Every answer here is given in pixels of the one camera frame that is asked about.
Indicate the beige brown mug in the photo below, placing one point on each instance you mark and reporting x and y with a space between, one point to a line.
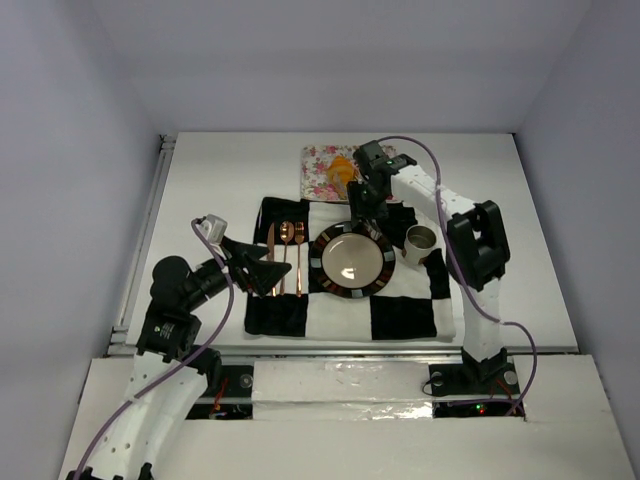
420 241

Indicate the aluminium table rail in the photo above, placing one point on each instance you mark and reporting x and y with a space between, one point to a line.
117 345

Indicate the rose gold fork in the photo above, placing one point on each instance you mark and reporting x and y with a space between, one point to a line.
299 234

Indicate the rose gold knife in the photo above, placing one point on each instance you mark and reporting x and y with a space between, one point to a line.
271 252

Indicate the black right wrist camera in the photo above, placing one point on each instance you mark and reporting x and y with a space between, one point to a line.
372 159

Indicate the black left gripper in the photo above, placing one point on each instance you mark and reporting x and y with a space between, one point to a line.
238 263

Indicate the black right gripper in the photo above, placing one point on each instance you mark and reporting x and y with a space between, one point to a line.
365 213

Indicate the orange striped croissant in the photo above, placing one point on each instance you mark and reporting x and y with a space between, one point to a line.
341 171

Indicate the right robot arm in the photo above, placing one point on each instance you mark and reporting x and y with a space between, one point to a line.
475 251

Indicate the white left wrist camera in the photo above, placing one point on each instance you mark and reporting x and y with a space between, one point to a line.
212 228

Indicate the black white checkered cloth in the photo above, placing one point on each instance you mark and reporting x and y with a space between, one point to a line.
415 306

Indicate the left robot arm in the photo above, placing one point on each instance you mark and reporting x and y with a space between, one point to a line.
170 371

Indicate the rose gold spoon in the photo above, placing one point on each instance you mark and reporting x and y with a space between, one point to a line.
286 235

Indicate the dark rimmed ceramic plate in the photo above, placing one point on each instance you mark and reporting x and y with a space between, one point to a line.
350 262

